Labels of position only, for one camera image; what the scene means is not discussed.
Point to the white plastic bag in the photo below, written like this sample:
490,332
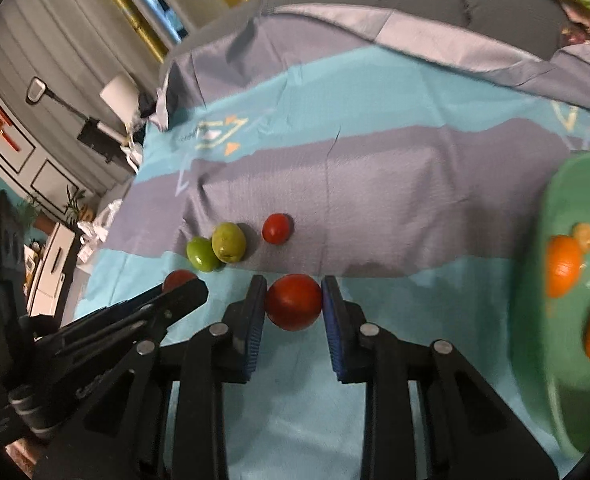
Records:
97,222

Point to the upright vacuum cleaner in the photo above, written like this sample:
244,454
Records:
92,132

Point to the red tomato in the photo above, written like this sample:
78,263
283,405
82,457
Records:
177,278
277,228
294,302

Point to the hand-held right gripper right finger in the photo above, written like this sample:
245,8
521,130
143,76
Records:
332,330

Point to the yellow-green lemon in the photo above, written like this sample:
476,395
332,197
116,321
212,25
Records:
229,242

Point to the large orange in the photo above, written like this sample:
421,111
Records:
562,266

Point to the white cabinet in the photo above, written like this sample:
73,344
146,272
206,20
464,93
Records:
52,270

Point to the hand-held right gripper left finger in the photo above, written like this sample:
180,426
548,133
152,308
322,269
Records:
255,330

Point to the green plate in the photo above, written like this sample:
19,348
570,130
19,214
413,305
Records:
565,360

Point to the grey curtain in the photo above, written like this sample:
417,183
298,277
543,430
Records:
60,45

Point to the potted plant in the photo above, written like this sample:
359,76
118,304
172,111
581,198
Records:
75,202

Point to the green lime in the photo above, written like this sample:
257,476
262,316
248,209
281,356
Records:
200,255

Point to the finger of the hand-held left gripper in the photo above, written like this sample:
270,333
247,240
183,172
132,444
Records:
190,292
120,331

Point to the white lamp shade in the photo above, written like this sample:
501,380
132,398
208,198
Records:
119,97

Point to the brown kiwi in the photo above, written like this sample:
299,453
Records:
584,236

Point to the dark grey ribbed pillow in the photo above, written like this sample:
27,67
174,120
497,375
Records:
475,5

